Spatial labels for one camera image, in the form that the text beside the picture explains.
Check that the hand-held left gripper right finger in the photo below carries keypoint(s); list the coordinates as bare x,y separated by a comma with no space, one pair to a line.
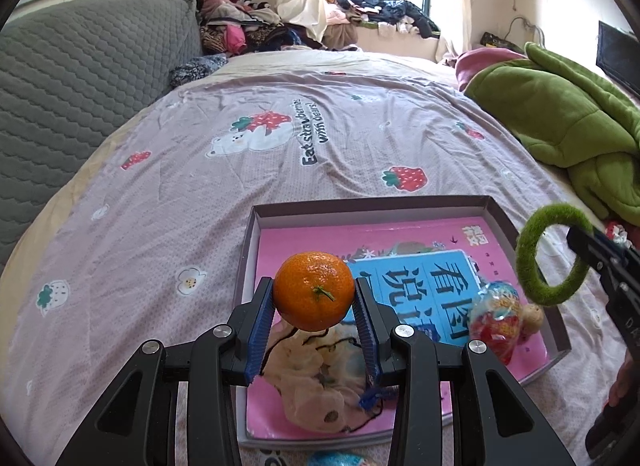
367,336

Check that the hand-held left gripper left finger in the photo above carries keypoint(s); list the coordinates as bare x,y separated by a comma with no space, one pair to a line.
260,331

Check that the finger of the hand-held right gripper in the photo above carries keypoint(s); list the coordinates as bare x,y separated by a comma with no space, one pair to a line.
617,248
582,243

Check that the large orange mandarin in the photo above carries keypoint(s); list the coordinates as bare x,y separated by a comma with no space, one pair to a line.
312,288

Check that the shallow cardboard box tray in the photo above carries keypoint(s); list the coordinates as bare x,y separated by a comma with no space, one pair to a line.
360,207

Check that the person's right hand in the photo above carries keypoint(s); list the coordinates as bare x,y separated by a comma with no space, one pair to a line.
620,378

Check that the red white scrunchie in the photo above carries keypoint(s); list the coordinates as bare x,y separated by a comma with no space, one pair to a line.
617,235

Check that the beige hair scrunchie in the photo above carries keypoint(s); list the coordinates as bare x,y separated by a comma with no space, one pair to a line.
315,381

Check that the small beige round object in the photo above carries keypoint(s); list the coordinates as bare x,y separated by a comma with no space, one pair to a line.
533,318

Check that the red egg snack packet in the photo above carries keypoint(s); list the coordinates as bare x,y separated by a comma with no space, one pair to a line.
495,326
335,460

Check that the green fleece blanket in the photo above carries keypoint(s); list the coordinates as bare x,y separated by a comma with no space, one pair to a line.
550,110

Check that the black flat television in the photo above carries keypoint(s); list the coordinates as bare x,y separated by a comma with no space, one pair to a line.
620,60

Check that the pink blanket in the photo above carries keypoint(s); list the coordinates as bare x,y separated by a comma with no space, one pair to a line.
470,68

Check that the black yellow box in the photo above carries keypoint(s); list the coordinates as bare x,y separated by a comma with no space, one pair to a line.
495,39

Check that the dark patterned cloth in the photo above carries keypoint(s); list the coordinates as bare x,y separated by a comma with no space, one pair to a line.
197,70

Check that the pile of dark clothes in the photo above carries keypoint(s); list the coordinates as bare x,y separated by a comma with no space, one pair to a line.
385,10

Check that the pile of mixed clothes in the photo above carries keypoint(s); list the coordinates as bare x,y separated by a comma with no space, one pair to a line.
250,25

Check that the grey quilted headboard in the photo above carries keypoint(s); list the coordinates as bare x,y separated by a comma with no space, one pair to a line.
75,85

